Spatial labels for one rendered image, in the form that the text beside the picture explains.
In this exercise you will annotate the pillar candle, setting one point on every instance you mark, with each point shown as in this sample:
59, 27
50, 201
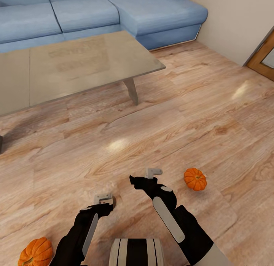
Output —
110, 201

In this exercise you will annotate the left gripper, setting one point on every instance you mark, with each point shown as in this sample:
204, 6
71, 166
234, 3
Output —
105, 209

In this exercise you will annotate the pumpkin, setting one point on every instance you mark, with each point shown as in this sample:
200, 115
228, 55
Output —
37, 253
195, 179

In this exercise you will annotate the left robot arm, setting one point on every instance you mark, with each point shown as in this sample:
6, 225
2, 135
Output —
72, 249

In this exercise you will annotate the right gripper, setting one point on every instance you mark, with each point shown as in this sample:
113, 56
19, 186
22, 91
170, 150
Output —
142, 182

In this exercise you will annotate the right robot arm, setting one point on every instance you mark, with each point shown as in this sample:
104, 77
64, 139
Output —
196, 245

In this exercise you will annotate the robot trunk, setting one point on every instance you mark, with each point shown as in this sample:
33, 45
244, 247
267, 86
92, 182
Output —
137, 252

